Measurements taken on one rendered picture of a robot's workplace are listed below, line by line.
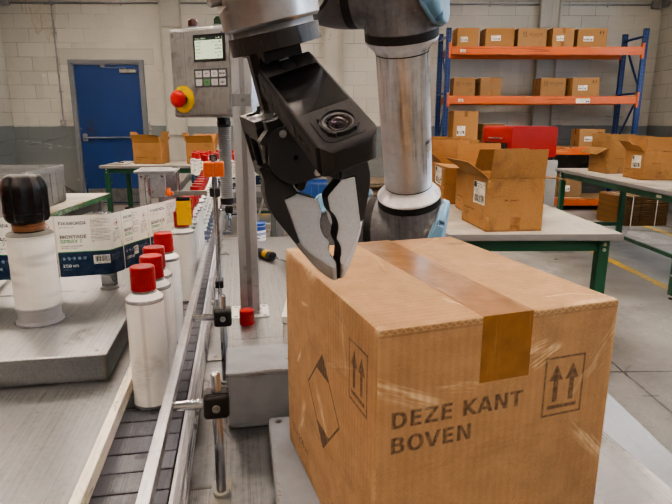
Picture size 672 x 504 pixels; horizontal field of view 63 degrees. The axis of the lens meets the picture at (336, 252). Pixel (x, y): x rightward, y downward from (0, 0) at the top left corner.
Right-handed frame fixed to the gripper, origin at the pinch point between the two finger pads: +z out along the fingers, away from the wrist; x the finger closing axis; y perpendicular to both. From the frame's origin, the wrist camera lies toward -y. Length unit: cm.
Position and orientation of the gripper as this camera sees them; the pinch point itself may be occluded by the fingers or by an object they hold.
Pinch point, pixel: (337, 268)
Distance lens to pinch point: 48.6
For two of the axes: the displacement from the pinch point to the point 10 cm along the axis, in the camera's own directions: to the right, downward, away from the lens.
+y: -3.6, -3.1, 8.8
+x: -9.1, 3.3, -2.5
